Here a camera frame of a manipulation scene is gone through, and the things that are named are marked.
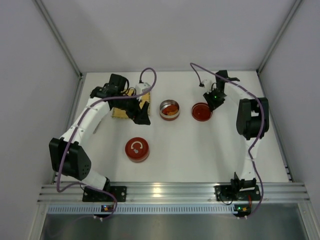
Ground steel bowl red base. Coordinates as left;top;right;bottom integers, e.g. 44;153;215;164
125;147;150;163
159;99;180;121

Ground bamboo serving mat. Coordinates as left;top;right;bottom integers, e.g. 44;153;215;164
111;87;151;119

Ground right aluminium corner post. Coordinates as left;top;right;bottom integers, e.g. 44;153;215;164
256;0;304;76

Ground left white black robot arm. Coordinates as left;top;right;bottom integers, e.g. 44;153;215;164
49;73;154;193

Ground white slotted cable duct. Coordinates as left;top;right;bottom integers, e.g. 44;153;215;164
47;204;236;215

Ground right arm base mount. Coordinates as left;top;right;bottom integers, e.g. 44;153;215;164
214;184;261;204

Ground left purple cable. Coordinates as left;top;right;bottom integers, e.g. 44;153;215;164
56;67;158;221

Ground purple cable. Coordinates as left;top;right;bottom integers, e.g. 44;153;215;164
56;67;158;221
189;62;266;218

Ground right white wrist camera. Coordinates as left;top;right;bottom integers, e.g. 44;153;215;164
199;79;214;92

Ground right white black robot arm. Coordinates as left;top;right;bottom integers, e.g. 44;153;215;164
199;70;270;197

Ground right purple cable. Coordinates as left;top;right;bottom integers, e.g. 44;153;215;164
189;62;266;218

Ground red lid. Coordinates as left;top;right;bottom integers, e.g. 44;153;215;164
191;102;213;122
124;137;150;163

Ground aluminium corner post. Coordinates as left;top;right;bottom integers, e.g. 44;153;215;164
32;0;83;76
256;0;304;76

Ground aluminium front frame rail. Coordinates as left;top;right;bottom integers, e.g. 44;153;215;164
37;182;310;204

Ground left aluminium corner post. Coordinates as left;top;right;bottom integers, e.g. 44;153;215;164
32;0;83;76

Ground steel tongs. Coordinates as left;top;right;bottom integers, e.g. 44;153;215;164
92;117;104;135

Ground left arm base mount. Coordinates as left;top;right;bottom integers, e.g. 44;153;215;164
82;186;127;203

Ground long red sausage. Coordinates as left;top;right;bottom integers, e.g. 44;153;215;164
161;106;170;115

